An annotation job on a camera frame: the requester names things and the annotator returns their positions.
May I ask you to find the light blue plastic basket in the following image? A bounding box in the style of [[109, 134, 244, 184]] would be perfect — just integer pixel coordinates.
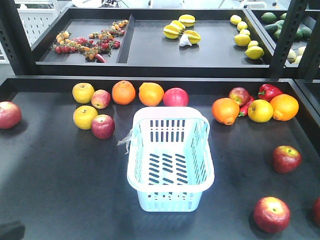
[[118, 106, 215, 212]]

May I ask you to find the orange right of pair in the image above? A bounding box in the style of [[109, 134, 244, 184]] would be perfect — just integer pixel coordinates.
[[138, 82, 165, 107]]

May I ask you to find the orange of pair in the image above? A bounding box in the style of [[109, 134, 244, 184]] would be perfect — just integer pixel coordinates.
[[138, 82, 165, 107], [111, 80, 136, 105]]

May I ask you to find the large red apple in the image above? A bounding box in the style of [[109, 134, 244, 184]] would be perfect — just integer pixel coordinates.
[[162, 87, 189, 107]]

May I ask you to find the orange left of pair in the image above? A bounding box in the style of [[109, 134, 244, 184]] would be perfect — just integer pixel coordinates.
[[111, 80, 136, 105]]

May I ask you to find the dark red apple front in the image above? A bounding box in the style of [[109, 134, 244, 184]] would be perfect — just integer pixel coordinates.
[[91, 114, 115, 140]]

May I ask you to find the small red apple back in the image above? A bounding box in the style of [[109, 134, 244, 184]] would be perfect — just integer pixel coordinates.
[[91, 89, 111, 110]]

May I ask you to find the orange with navel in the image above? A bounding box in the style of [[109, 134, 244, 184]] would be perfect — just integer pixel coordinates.
[[211, 97, 240, 126]]

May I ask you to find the yellow apple front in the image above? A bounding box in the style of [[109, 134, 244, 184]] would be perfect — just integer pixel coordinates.
[[73, 105, 98, 130]]

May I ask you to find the yellow apple back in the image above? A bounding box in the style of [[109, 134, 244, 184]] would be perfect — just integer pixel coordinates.
[[72, 82, 95, 104]]

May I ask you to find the white garlic bulb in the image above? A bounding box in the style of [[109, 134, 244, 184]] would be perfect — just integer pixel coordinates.
[[179, 34, 192, 47]]

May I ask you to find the red apple right group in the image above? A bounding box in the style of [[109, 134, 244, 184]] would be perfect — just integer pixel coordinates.
[[228, 87, 250, 107]]

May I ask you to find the black wooden produce stand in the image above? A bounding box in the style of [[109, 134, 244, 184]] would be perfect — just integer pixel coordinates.
[[0, 0, 320, 240]]

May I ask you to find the yellow apple right group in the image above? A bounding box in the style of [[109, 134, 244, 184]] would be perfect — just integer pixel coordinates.
[[248, 99, 274, 123]]

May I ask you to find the red bell pepper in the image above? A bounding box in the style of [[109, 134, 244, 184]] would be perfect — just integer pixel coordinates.
[[258, 83, 283, 102]]

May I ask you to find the orange far right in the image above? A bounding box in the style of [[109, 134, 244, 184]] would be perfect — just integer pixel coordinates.
[[270, 94, 299, 122]]

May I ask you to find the red apple near edge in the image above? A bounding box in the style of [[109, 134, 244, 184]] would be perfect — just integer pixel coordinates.
[[272, 145, 302, 174]]

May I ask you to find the red yellow apple lower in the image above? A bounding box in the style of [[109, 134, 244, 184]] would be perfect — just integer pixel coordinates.
[[253, 196, 291, 234]]

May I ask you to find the red apple far corner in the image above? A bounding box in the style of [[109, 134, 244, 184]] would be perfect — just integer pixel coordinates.
[[0, 101, 22, 130]]

